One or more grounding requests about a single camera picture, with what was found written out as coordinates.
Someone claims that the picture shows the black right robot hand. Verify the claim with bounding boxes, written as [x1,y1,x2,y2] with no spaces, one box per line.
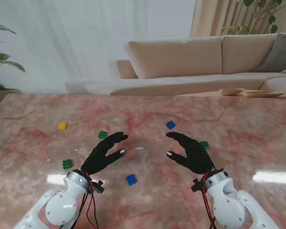
[166,132,216,175]

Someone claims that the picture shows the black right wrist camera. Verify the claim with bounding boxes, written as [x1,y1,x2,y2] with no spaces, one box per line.
[190,178,207,193]

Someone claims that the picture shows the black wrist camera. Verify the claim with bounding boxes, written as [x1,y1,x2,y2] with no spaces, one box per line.
[190,178,207,193]
[90,180,105,194]

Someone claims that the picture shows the green leafy potted plant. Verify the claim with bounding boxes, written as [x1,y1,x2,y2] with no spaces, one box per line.
[0,21,26,91]

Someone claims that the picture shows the grey cushion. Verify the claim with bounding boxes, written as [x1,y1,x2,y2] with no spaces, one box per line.
[254,33,286,73]

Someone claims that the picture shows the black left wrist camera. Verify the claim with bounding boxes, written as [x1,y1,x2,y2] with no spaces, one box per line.
[90,180,105,194]

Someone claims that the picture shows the beige sofa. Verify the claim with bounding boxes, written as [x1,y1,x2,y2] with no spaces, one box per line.
[65,31,286,96]

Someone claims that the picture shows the white sheer curtain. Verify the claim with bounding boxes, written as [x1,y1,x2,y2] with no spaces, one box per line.
[0,0,196,94]

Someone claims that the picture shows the red and black right cables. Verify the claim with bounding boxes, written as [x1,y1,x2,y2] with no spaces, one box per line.
[201,173,217,229]

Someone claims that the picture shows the shallow wooden plate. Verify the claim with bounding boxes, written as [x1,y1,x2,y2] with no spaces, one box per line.
[243,91,285,98]

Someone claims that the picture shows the red and black left cables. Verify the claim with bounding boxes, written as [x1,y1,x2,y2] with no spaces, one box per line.
[61,171,101,229]

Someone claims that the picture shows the red and black cables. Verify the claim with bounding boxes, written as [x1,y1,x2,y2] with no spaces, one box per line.
[201,173,217,229]
[61,171,101,229]

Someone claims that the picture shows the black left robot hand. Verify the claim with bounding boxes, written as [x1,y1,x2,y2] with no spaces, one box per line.
[80,132,129,177]

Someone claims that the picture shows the grey plant pot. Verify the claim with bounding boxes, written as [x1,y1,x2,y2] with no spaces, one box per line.
[0,88,21,105]

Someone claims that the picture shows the wooden bowl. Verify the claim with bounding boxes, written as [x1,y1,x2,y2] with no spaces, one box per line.
[219,88,245,96]

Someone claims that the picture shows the tall leafy tree plant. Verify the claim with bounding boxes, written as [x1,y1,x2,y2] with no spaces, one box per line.
[220,0,286,36]

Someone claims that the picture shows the beige curtain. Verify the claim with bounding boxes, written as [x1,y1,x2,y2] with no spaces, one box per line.
[189,0,286,38]

